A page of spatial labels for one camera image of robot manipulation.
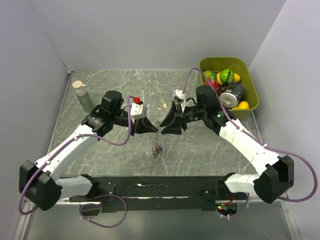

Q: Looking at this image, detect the black tin can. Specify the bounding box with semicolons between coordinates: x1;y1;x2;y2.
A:
219;82;245;108

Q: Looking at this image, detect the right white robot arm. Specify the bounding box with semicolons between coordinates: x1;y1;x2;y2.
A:
160;85;294;204

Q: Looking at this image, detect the red dragon fruit toy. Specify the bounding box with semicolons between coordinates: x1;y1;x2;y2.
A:
203;78;220;92

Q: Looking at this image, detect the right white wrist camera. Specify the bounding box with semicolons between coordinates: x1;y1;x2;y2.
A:
173;89;187;112

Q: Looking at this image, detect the black mounting base plate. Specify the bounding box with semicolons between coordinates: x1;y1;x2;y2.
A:
69;176;247;213

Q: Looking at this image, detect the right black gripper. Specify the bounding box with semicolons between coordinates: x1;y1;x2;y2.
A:
159;100;206;136

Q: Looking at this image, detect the grey bottle with beige cap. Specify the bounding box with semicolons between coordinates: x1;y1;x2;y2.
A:
72;80;95;113

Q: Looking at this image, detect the green lime toy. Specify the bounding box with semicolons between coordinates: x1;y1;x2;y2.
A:
204;70;212;79

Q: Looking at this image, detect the olive green plastic bin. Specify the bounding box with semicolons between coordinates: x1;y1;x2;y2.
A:
199;57;260;121

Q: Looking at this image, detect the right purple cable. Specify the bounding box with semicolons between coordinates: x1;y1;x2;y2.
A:
182;66;318;221

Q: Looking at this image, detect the green watermelon toy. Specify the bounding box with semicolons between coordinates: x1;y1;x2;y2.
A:
219;68;235;85

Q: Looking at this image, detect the yellow banana toy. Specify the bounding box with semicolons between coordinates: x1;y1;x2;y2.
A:
232;101;250;110

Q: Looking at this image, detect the yellow lemon toy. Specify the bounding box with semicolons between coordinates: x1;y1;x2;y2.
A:
233;73;241;83

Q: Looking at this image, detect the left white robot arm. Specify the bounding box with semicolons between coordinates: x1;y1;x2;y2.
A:
19;90;158;211

